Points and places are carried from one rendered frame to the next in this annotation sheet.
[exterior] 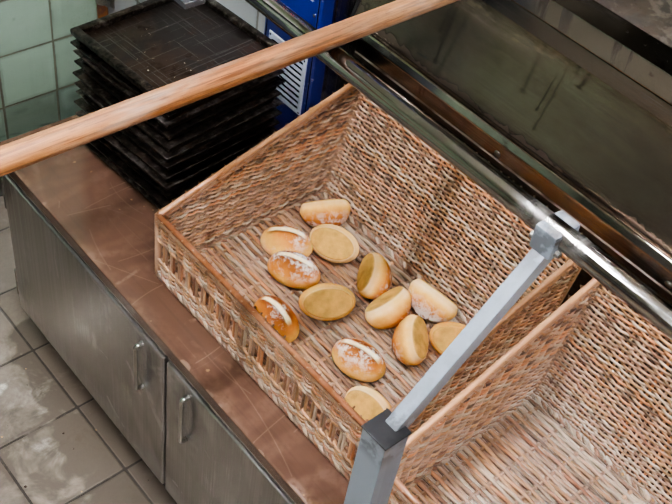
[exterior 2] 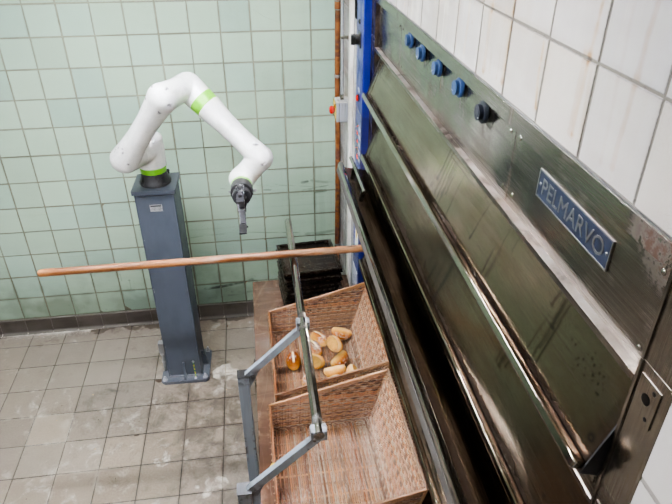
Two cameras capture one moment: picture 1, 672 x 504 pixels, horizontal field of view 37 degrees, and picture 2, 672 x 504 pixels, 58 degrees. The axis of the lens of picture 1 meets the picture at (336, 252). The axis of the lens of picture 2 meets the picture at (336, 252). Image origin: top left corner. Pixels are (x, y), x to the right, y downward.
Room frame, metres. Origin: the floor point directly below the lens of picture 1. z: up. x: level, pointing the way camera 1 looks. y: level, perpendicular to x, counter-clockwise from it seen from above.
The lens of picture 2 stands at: (-0.32, -1.38, 2.46)
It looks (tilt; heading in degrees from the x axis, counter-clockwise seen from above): 32 degrees down; 40
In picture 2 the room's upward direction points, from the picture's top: straight up
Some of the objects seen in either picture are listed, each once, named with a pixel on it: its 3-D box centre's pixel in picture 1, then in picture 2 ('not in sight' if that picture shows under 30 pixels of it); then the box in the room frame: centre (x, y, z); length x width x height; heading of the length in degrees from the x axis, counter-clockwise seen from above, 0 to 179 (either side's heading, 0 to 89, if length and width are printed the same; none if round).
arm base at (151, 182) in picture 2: not in sight; (156, 171); (1.20, 1.04, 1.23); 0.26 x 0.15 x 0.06; 47
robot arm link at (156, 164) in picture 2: not in sight; (148, 152); (1.15, 1.00, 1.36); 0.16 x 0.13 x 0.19; 15
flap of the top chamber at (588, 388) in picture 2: not in sight; (439, 168); (0.99, -0.64, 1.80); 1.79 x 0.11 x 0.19; 48
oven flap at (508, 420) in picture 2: not in sight; (431, 251); (0.99, -0.64, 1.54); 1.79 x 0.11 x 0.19; 48
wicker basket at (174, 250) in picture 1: (362, 259); (325, 346); (1.20, -0.05, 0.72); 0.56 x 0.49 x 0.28; 48
